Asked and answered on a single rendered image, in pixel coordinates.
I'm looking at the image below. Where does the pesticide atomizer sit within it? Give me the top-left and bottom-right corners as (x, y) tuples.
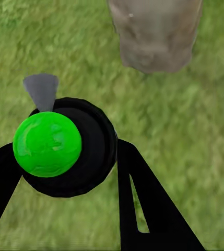
(13, 73), (119, 198)

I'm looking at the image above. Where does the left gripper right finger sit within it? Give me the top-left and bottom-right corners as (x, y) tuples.
(117, 140), (205, 251)

